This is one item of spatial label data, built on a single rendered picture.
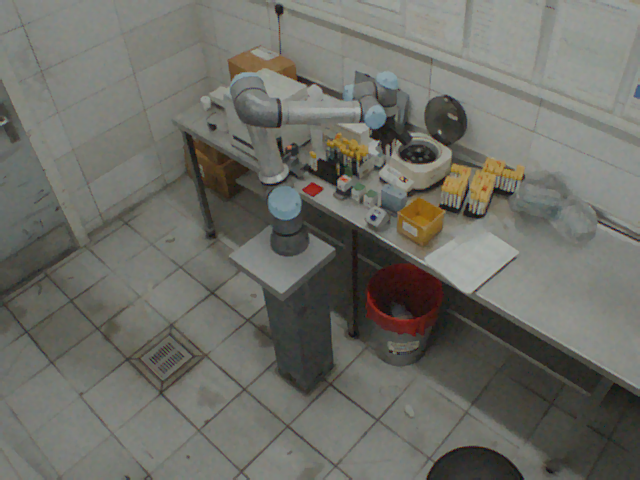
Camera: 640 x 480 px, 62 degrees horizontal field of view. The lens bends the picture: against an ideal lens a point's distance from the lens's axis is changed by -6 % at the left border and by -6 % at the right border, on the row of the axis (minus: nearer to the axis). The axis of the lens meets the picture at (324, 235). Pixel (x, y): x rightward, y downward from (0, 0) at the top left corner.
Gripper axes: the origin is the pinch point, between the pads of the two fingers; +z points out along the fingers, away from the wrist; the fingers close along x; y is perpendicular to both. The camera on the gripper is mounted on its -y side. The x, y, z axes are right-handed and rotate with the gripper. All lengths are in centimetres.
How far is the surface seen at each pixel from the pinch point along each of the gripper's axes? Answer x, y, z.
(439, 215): 1.1, -25.1, 15.1
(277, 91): -5, 64, -5
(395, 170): -15.8, 7.1, 19.5
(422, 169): -17.3, -5.3, 13.9
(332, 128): -19, 45, 15
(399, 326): 17, -21, 73
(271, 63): -38, 101, 7
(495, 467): 60, -89, 48
